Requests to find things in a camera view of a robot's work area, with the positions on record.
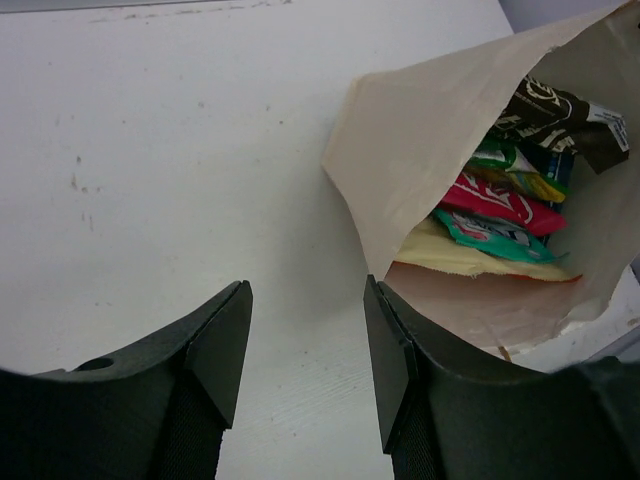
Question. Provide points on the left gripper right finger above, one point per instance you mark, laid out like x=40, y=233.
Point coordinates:
x=448, y=410

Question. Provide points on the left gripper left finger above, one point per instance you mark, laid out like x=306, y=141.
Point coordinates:
x=155, y=409

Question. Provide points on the green snack packet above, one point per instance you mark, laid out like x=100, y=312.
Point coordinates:
x=529, y=169

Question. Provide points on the beige paper bag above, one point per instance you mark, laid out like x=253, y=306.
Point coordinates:
x=402, y=138

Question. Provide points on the yellow snack packet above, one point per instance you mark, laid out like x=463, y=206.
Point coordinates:
x=429, y=245

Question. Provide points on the teal snack packet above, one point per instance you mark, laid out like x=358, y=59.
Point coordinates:
x=495, y=237

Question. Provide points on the pink snack packet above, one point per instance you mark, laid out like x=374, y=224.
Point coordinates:
x=474, y=194

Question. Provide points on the brown candy packet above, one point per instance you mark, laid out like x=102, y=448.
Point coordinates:
x=562, y=122

